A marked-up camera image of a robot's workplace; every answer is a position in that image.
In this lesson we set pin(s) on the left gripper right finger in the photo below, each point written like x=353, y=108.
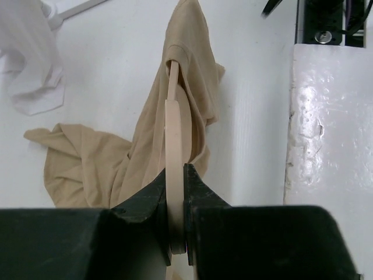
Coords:
x=265, y=242

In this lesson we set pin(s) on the wooden clothes hanger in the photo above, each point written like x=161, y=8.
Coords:
x=174, y=167

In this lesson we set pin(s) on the white clothes rack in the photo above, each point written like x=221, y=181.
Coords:
x=56, y=13

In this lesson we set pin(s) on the white tank top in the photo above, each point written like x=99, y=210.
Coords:
x=30, y=59

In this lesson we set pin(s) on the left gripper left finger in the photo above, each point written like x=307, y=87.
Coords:
x=129, y=241

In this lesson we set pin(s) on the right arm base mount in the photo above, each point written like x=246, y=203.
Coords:
x=332, y=23

